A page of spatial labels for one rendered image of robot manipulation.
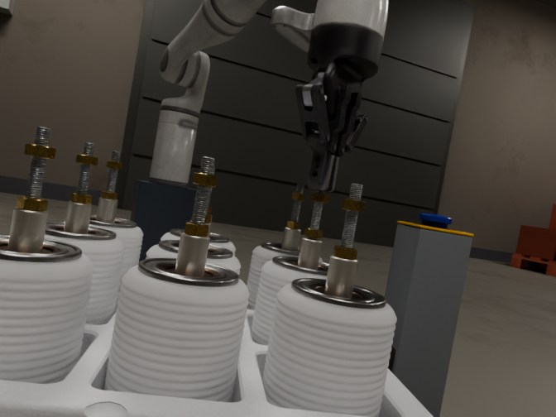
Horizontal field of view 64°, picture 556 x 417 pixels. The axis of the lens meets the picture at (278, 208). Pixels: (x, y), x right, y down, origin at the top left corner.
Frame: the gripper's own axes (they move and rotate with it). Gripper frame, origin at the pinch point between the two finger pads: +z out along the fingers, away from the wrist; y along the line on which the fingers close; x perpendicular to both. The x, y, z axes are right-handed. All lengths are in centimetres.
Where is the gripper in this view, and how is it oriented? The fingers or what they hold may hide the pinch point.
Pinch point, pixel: (323, 172)
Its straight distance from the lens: 47.4
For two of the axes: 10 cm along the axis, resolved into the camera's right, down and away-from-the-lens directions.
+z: -1.7, 9.8, 0.3
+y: 5.4, 0.7, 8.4
